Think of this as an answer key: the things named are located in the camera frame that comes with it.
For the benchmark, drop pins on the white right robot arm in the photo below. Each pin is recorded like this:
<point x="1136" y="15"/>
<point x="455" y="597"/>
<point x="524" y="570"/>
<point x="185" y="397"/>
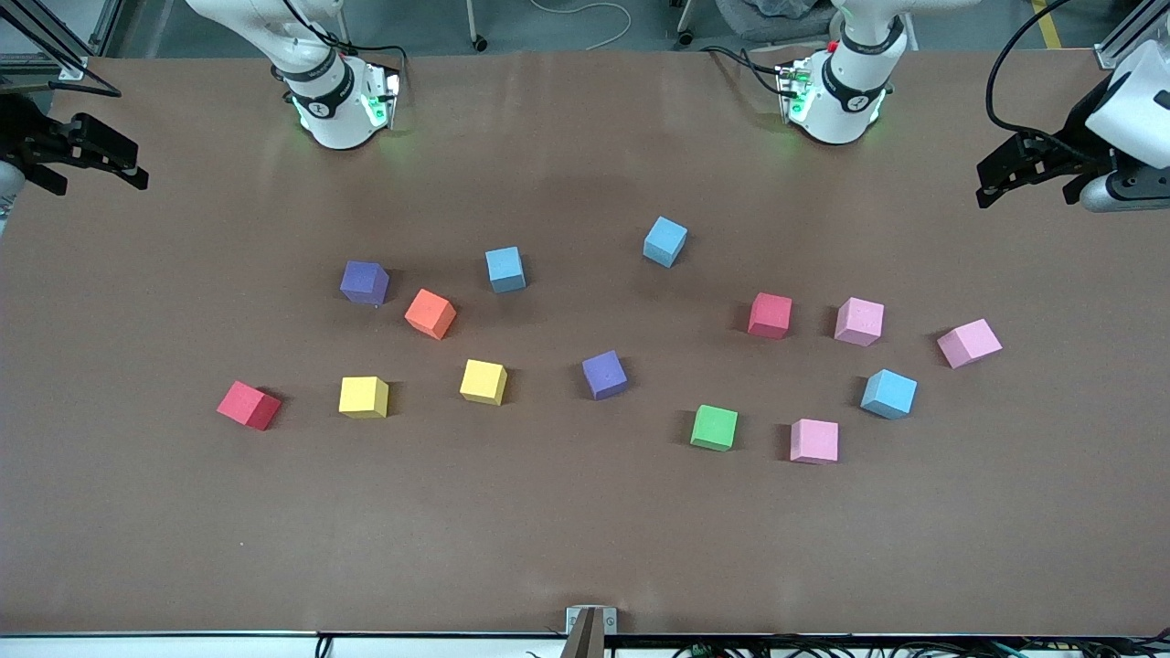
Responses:
<point x="334" y="110"/>

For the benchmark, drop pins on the light blue foam cube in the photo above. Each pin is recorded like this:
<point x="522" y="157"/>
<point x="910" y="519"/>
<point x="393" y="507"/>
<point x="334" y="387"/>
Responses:
<point x="888" y="394"/>
<point x="505" y="268"/>
<point x="664" y="241"/>

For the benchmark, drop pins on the purple foam cube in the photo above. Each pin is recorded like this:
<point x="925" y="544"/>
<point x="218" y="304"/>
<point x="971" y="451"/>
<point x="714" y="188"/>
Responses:
<point x="364" y="281"/>
<point x="604" y="375"/>

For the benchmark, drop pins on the red foam cube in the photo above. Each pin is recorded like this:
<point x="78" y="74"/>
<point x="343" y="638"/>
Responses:
<point x="247" y="404"/>
<point x="770" y="315"/>

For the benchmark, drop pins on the yellow foam cube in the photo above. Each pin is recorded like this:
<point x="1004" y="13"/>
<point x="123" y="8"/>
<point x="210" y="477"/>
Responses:
<point x="483" y="381"/>
<point x="363" y="397"/>

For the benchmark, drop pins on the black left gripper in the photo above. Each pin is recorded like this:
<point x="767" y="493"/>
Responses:
<point x="1084" y="131"/>

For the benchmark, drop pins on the green foam cube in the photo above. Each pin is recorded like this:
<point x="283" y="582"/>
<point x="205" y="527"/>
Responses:
<point x="714" y="428"/>

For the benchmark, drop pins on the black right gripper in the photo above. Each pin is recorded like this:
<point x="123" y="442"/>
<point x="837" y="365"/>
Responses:
<point x="20" y="124"/>

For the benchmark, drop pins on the chair leg with caster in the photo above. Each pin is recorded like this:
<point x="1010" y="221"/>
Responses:
<point x="477" y="41"/>

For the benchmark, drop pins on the pink foam cube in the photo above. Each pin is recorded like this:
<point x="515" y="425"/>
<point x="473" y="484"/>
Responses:
<point x="859" y="321"/>
<point x="969" y="343"/>
<point x="813" y="440"/>

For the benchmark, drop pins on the orange foam cube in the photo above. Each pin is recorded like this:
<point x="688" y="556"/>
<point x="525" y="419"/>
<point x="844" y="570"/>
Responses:
<point x="430" y="313"/>

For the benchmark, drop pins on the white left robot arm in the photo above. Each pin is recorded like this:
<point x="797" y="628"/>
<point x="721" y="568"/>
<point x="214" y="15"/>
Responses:
<point x="841" y="105"/>

